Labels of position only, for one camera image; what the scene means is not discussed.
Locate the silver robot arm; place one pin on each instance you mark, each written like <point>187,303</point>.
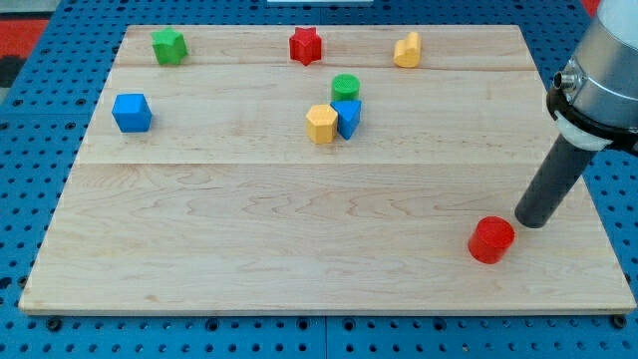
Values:
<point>593,99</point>

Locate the yellow heart block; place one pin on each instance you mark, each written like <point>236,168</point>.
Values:
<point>407,51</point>

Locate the green cylinder block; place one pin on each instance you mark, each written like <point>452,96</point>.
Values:
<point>345,87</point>

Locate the yellow hexagon block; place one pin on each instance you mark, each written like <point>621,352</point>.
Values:
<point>321,124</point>

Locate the red star block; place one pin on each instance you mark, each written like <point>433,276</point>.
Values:
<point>305,45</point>

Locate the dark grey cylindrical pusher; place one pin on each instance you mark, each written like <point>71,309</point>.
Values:
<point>560,170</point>

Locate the green star block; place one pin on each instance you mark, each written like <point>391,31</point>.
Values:
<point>169,46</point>

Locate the light wooden board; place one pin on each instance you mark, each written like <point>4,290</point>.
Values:
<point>225,207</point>

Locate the blue cube block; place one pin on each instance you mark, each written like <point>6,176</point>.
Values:
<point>132,113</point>

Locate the red cylinder block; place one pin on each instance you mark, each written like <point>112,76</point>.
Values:
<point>491,239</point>

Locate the blue triangle block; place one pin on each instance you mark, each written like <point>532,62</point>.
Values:
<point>349,113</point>

